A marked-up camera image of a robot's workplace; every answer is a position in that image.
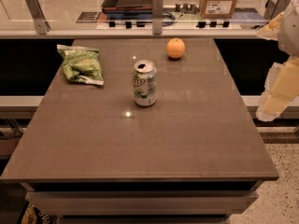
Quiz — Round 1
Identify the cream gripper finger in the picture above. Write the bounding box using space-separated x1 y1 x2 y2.
257 12 284 40
256 57 299 121

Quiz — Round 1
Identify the green white 7up can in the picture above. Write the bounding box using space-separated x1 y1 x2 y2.
133 60 157 106

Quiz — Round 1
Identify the cardboard box with label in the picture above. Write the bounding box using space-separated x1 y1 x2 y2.
199 0 237 19

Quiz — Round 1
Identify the orange fruit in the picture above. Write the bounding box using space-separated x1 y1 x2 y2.
166 38 185 59

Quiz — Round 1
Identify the green chip bag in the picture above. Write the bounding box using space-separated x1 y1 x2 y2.
57 45 104 86

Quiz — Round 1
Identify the snack bag under table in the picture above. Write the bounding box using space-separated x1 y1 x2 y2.
21 205 57 224

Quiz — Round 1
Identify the right metal railing post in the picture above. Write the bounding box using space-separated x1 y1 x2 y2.
263 0 291 21

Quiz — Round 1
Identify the metal railing post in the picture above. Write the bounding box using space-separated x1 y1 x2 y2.
152 0 164 35
25 0 50 35
263 0 291 21

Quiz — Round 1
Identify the middle metal railing post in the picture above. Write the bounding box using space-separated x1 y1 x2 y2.
152 0 164 35

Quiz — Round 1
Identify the left metal railing post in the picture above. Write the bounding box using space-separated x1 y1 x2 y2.
25 0 50 35

